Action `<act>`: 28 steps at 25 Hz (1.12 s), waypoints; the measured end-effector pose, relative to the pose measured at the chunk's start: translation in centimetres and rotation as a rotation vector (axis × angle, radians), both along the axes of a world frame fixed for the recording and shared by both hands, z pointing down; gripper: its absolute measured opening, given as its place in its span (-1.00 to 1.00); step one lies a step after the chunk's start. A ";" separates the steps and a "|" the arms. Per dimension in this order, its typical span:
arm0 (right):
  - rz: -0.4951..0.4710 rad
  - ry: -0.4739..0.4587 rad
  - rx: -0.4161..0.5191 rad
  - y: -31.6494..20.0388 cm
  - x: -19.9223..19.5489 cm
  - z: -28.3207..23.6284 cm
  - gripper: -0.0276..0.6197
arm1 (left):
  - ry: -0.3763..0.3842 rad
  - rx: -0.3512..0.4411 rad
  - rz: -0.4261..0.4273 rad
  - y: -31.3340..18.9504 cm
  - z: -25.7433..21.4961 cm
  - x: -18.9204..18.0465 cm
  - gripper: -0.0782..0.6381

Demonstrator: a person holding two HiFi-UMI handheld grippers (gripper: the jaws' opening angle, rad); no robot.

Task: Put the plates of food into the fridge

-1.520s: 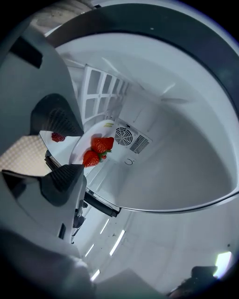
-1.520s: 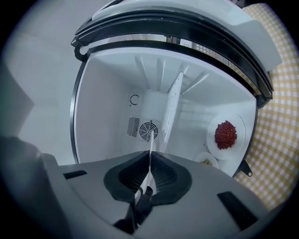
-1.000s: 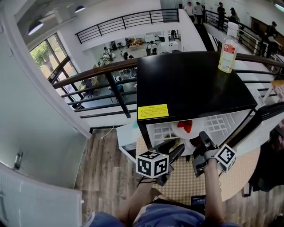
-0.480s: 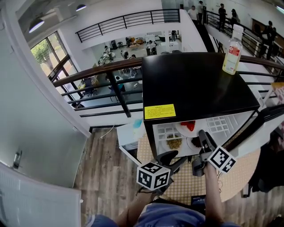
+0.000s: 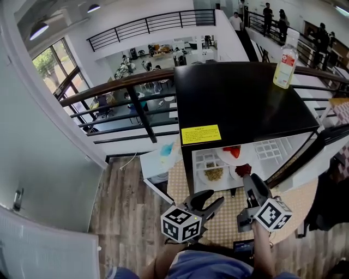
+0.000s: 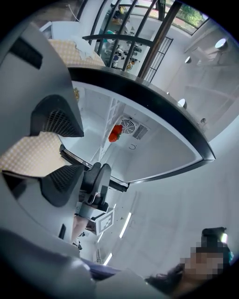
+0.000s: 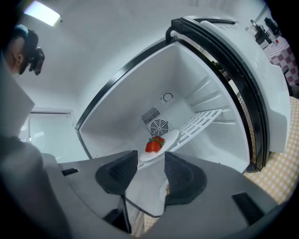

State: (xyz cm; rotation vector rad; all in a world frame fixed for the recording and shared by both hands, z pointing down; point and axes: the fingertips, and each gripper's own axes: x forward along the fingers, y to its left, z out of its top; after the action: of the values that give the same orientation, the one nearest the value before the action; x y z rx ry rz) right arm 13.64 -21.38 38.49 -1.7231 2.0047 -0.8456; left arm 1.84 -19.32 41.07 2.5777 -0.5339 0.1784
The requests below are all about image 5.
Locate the person's blue clothing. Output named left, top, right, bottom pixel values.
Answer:
left=105, top=249, right=300, bottom=279

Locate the person's left forearm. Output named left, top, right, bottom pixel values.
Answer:
left=141, top=244, right=191, bottom=279

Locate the large white plate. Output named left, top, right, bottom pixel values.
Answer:
left=196, top=160, right=228, bottom=186

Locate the round table with checkered cloth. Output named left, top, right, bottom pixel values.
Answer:
left=166, top=160, right=320, bottom=246

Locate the pile of dark red beans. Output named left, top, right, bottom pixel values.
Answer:
left=234, top=163, right=252, bottom=178

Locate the white cabinet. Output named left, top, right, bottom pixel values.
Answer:
left=139, top=141, right=178, bottom=205

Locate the ribbed glass panel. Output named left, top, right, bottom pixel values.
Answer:
left=0, top=203, right=99, bottom=279

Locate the frosted glass door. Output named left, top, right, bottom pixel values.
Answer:
left=0, top=35, right=109, bottom=232

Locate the person's right forearm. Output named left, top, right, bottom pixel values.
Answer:
left=250, top=222, right=276, bottom=276

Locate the red checkered tablecloth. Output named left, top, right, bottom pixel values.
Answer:
left=328, top=98, right=349, bottom=126

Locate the blue and white cloth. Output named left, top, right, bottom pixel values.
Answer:
left=159, top=141, right=178, bottom=167

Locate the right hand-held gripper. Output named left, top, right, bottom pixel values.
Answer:
left=236, top=173, right=293, bottom=233

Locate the black mini fridge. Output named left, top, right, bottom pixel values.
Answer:
left=173, top=61, right=349, bottom=194

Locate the black office chair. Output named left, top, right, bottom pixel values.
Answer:
left=297, top=157, right=349, bottom=238

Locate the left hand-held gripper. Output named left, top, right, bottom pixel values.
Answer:
left=160, top=189, right=225, bottom=244

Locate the black metal railing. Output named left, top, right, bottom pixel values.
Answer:
left=86, top=9, right=216, bottom=52
left=244, top=10, right=349, bottom=71

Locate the large window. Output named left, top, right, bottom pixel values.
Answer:
left=32, top=38, right=91, bottom=101

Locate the white power cable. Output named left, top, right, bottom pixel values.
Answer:
left=119, top=151, right=138, bottom=172

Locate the small white plate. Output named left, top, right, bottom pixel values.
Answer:
left=228, top=163, right=253, bottom=182
left=216, top=145, right=254, bottom=167

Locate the black device with screen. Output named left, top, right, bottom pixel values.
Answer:
left=233, top=239, right=256, bottom=254

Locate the wooden handrail black railing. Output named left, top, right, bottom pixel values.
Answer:
left=59, top=65, right=349, bottom=144

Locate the clear bottle of yellow liquid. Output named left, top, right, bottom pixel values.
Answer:
left=273, top=28, right=300, bottom=89

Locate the metal door handle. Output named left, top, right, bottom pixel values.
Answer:
left=13, top=187, right=25, bottom=212

